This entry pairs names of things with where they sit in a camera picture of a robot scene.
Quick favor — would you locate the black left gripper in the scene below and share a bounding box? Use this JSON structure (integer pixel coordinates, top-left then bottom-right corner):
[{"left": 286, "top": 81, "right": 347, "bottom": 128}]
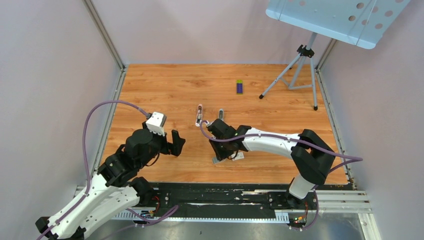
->
[{"left": 137, "top": 121, "right": 185, "bottom": 169}]

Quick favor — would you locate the white staple box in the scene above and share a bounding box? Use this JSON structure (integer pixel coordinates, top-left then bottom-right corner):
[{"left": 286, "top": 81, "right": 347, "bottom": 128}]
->
[{"left": 230, "top": 152, "right": 245, "bottom": 161}]

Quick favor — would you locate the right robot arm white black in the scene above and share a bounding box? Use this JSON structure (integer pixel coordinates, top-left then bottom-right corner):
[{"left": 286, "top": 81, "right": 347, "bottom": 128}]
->
[{"left": 205, "top": 118, "right": 336, "bottom": 209}]

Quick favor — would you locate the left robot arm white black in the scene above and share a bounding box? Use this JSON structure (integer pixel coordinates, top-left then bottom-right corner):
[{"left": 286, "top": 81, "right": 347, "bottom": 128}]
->
[{"left": 35, "top": 122, "right": 186, "bottom": 240}]

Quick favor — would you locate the purple green small block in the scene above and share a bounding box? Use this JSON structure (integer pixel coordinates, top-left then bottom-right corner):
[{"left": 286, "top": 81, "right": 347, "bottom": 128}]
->
[{"left": 236, "top": 79, "right": 244, "bottom": 95}]

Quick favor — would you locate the grey tripod stand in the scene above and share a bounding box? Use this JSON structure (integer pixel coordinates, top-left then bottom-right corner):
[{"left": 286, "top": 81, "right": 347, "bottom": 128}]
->
[{"left": 258, "top": 32, "right": 318, "bottom": 111}]

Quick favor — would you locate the light blue perforated tray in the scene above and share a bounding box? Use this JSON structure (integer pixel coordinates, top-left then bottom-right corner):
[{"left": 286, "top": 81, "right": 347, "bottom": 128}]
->
[{"left": 265, "top": 0, "right": 410, "bottom": 50}]

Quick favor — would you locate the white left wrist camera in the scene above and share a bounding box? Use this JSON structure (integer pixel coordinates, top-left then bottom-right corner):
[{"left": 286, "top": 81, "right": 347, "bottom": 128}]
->
[{"left": 145, "top": 111, "right": 167, "bottom": 136}]

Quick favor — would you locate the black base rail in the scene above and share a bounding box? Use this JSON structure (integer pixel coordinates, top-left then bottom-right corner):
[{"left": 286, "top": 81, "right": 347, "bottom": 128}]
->
[{"left": 71, "top": 181, "right": 372, "bottom": 224}]

